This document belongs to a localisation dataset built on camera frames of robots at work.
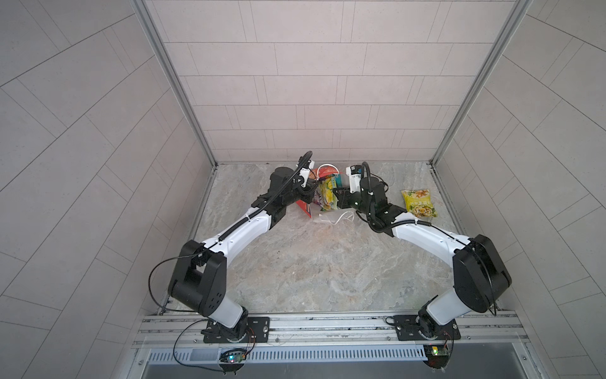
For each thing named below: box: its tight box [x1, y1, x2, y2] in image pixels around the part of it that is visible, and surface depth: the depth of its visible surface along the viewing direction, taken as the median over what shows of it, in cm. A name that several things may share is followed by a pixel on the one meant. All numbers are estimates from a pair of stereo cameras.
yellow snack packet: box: [400, 188, 438, 218], surface depth 98 cm
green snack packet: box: [317, 175, 339, 211], surface depth 86 cm
